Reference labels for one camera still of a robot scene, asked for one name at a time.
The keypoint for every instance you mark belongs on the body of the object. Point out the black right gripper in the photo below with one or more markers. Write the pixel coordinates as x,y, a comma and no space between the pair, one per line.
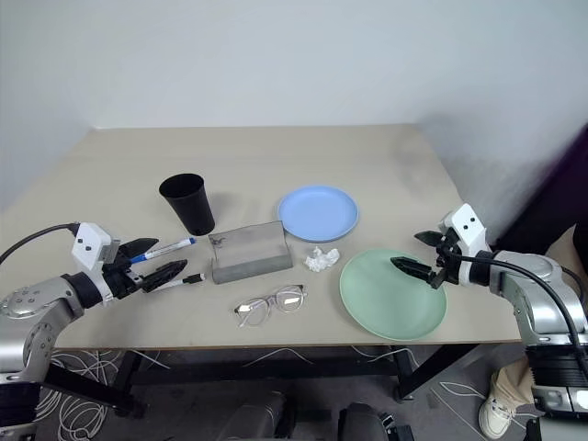
448,271

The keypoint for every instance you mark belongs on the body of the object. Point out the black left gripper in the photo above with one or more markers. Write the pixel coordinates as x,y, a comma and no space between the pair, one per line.
120,282

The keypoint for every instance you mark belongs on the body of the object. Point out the blue whiteboard marker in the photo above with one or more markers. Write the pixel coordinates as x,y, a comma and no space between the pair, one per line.
170,248

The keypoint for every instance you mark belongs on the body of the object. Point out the black whiteboard marker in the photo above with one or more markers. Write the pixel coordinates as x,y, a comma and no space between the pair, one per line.
194,279

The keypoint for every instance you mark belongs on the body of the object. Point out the light green plate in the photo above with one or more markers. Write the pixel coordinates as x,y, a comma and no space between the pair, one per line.
390,308

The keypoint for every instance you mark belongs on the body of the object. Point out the grey glasses case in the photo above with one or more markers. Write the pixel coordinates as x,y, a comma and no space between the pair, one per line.
250,257

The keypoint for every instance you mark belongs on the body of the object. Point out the white tissue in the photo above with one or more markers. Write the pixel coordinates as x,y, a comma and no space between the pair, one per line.
321,260

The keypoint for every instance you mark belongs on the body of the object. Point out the clear frame glasses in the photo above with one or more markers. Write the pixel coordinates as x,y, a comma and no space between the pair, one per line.
289,301

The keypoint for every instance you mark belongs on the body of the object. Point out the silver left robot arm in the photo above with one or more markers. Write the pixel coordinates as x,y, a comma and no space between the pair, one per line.
41,294

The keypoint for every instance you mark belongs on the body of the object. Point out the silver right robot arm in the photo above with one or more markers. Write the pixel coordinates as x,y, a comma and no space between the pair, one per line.
528,285

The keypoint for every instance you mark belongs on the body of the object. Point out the black plastic cup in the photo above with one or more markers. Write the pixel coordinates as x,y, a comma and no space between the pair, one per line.
193,211

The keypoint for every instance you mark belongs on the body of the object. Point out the light blue plate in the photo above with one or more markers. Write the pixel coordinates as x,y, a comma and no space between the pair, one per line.
317,213

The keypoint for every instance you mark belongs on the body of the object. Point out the beige trouser leg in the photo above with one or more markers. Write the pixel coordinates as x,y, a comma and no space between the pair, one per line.
516,379

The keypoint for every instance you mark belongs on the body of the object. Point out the white sneaker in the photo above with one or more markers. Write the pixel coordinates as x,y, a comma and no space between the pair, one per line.
498,411

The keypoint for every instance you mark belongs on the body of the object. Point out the dark rounded shape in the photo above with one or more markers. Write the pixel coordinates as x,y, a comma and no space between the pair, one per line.
257,418
363,425

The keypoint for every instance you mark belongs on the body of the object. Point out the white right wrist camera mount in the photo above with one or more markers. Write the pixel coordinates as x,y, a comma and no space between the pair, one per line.
468,227

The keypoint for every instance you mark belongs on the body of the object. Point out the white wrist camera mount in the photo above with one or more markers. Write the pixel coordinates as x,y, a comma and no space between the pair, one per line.
468,227
89,243

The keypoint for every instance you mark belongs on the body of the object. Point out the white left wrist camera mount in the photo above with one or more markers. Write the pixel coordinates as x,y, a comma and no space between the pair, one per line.
89,243

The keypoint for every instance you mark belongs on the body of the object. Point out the black table frame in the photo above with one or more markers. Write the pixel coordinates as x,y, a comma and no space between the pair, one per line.
229,367

